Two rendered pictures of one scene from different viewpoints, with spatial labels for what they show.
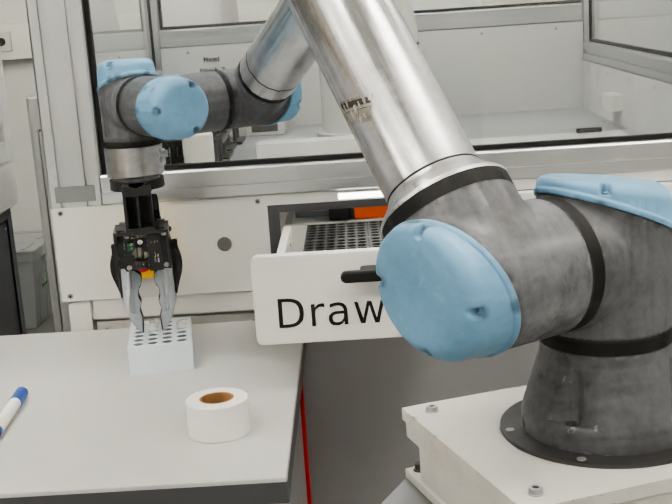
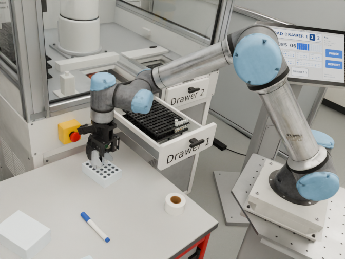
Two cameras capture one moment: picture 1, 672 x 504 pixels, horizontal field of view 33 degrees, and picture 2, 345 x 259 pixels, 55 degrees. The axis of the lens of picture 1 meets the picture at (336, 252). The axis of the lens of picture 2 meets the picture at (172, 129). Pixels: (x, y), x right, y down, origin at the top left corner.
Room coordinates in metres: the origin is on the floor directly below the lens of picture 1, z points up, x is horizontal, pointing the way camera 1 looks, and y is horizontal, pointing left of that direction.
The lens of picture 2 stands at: (0.69, 0.80, 1.60)
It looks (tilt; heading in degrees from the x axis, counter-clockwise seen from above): 32 degrees down; 311
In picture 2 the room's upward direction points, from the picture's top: 9 degrees clockwise
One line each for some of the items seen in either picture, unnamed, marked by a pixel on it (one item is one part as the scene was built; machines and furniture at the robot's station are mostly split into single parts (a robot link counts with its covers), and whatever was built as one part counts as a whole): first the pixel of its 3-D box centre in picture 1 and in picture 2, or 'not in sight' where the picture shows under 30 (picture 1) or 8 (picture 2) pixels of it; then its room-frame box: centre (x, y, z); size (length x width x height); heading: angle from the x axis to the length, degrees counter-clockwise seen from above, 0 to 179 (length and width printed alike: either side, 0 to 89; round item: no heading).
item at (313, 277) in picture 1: (373, 293); (188, 145); (1.33, -0.04, 0.87); 0.29 x 0.02 x 0.11; 89
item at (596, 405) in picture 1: (605, 374); (299, 176); (0.97, -0.23, 0.88); 0.15 x 0.15 x 0.10
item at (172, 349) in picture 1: (161, 344); (101, 170); (1.49, 0.25, 0.78); 0.12 x 0.08 x 0.04; 7
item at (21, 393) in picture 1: (9, 411); (94, 226); (1.29, 0.40, 0.77); 0.14 x 0.02 x 0.02; 2
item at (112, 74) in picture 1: (129, 102); (103, 92); (1.48, 0.25, 1.11); 0.09 x 0.08 x 0.11; 33
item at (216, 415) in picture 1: (218, 414); (174, 204); (1.20, 0.14, 0.78); 0.07 x 0.07 x 0.04
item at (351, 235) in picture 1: (369, 259); (154, 122); (1.53, -0.05, 0.87); 0.22 x 0.18 x 0.06; 179
